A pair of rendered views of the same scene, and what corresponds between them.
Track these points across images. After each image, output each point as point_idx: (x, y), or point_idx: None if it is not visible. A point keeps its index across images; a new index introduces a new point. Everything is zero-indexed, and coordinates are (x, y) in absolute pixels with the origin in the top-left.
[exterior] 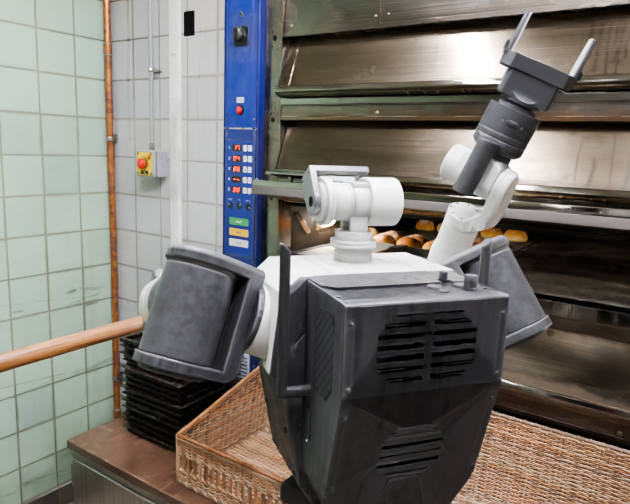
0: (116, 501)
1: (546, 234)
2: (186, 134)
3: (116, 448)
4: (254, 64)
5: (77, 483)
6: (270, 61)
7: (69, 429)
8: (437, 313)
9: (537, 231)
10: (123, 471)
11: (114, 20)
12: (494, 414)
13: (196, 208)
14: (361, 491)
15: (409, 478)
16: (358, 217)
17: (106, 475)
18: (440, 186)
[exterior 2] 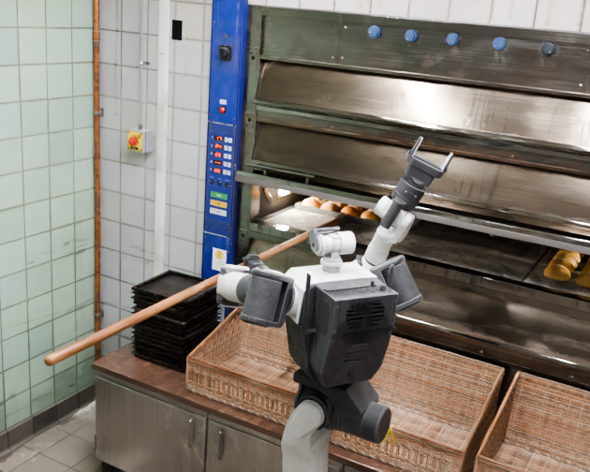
0: (136, 405)
1: None
2: (171, 119)
3: (132, 368)
4: (236, 77)
5: (99, 394)
6: (248, 74)
7: None
8: (369, 302)
9: None
10: (144, 383)
11: (102, 11)
12: (405, 341)
13: (179, 180)
14: (336, 371)
15: (355, 366)
16: (334, 252)
17: (127, 387)
18: (375, 187)
